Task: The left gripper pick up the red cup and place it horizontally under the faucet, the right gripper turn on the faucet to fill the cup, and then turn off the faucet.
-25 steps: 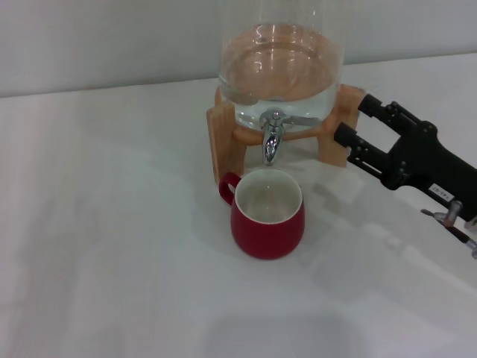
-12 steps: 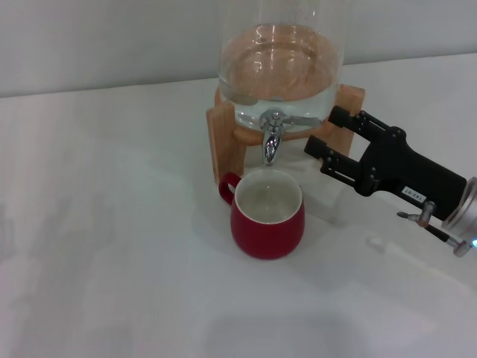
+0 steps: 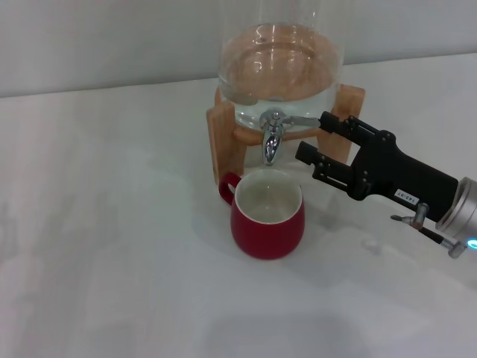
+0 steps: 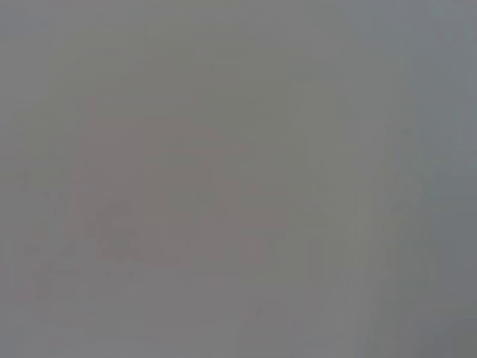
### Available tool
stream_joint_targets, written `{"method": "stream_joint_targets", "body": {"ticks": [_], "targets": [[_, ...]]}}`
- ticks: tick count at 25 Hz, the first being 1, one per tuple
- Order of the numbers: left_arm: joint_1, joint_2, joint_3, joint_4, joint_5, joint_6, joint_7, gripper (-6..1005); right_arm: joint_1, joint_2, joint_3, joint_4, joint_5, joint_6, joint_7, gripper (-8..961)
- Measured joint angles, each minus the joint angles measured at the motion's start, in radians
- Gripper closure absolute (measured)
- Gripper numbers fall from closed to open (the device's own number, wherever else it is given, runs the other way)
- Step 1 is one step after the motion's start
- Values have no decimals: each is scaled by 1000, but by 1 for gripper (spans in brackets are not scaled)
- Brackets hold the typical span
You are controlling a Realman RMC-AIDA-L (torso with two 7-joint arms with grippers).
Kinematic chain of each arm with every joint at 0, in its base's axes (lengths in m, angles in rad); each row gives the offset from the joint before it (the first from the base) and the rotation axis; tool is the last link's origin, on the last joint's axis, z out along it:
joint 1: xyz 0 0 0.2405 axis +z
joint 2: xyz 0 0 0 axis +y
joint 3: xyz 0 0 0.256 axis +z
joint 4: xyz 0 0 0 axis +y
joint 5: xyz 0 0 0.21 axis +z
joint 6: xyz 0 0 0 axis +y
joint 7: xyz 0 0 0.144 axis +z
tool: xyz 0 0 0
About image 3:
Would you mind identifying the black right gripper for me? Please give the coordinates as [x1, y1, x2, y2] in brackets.
[295, 110, 459, 224]

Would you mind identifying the red ceramic cup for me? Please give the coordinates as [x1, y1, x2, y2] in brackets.
[218, 168, 306, 259]

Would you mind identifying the chrome faucet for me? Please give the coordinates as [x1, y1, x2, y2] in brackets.
[259, 107, 321, 166]

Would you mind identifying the clear glass water dispenser jar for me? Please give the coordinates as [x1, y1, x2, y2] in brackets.
[217, 0, 346, 132]

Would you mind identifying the wooden dispenser stand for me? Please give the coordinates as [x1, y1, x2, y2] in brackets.
[206, 84, 365, 186]

